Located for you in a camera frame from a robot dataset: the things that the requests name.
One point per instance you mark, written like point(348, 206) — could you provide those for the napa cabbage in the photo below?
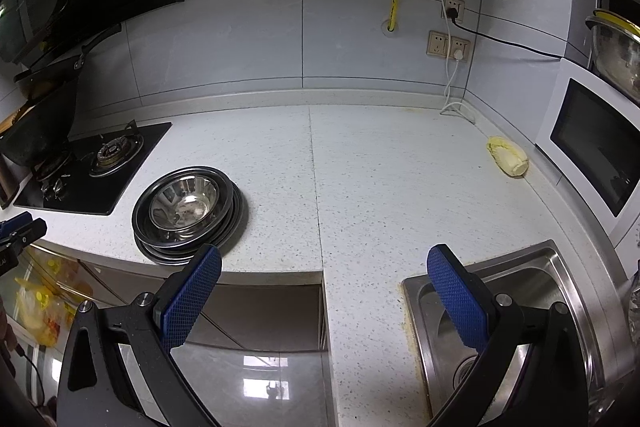
point(507, 154)

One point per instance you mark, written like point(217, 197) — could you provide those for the shallow steel bowl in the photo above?
point(165, 225)

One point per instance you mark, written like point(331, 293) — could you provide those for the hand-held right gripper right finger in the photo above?
point(457, 302)

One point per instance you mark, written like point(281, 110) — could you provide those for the steel pot with yellow rim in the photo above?
point(617, 52)

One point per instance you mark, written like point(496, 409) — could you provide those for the yellow plastic bag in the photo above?
point(42, 307)

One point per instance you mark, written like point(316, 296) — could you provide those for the plain steel plate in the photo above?
point(200, 253)

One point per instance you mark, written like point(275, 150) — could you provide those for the large steel bowl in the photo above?
point(145, 207)

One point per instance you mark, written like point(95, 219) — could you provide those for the black glass gas stove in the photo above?
point(85, 192)

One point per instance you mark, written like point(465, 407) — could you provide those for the stainless steel sink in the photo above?
point(545, 277)

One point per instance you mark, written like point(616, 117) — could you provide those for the white microwave oven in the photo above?
point(590, 142)

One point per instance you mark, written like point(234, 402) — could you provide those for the black wok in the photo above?
point(35, 127)

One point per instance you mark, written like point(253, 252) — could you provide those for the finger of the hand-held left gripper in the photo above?
point(22, 237)
point(15, 223)

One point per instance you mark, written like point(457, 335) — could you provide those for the white wall socket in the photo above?
point(452, 4)

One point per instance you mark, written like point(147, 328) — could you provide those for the grey cabinet front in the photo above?
point(265, 312)

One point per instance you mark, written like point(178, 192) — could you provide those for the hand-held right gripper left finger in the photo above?
point(192, 302)

